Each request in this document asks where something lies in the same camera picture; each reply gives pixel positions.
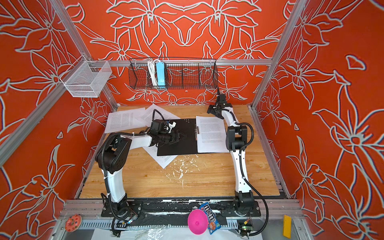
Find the white mesh wall basket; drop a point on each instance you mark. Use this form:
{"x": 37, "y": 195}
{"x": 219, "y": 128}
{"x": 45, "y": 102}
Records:
{"x": 86, "y": 81}

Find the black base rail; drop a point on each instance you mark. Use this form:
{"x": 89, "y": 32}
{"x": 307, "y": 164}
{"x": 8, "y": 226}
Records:
{"x": 175, "y": 211}

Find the yellow block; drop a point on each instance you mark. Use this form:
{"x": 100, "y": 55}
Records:
{"x": 287, "y": 225}

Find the blue box in basket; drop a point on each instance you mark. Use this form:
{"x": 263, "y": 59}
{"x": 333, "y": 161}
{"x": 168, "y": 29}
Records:
{"x": 160, "y": 67}

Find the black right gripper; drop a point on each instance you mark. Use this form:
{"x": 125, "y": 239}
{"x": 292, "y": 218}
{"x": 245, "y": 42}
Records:
{"x": 213, "y": 111}

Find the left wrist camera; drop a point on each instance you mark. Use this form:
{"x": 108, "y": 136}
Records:
{"x": 167, "y": 126}

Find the blue candy bag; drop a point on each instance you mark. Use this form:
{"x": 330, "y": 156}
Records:
{"x": 213, "y": 223}

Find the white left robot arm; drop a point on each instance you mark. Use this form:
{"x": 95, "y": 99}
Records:
{"x": 113, "y": 155}

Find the pink funnel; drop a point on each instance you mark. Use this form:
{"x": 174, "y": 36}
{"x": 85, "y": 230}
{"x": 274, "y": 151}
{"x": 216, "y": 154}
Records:
{"x": 197, "y": 222}

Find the blue folder black inside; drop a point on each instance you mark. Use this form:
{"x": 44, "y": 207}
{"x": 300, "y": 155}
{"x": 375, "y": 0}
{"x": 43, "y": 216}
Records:
{"x": 187, "y": 145}

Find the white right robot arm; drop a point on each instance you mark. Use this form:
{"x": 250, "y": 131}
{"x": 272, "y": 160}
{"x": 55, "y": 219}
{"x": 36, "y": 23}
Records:
{"x": 238, "y": 137}

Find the black wire wall basket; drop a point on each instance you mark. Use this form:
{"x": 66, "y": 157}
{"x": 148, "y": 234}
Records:
{"x": 181, "y": 73}

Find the metal folder clip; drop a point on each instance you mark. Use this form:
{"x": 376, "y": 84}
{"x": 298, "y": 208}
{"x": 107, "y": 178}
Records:
{"x": 197, "y": 131}

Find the printed paper sheet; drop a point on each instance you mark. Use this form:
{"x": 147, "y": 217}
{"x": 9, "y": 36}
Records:
{"x": 212, "y": 137}
{"x": 124, "y": 120}
{"x": 163, "y": 161}

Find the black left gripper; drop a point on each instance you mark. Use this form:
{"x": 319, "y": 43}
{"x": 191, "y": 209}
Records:
{"x": 172, "y": 139}

